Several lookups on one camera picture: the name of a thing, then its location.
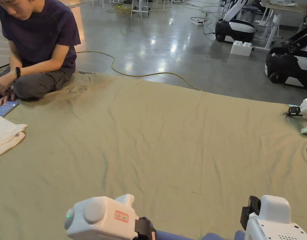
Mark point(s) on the blue smartphone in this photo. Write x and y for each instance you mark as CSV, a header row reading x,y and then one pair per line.
x,y
4,108

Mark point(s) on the black and white robot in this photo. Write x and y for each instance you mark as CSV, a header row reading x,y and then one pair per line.
x,y
234,27
290,65

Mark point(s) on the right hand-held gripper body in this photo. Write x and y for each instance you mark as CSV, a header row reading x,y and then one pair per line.
x,y
273,212

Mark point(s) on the white foam block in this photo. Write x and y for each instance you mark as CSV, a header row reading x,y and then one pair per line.
x,y
240,48

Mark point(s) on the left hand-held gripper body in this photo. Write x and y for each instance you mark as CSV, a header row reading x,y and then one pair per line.
x,y
98,220

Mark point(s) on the bed with beige sheet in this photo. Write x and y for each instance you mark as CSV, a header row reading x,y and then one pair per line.
x,y
155,140

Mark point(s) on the white power strip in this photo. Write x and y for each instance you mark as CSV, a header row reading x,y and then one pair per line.
x,y
197,21

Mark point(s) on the folded white cloth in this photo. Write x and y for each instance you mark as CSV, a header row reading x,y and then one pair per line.
x,y
4,135

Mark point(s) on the dark blue shirt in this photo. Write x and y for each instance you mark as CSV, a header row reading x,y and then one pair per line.
x,y
170,236

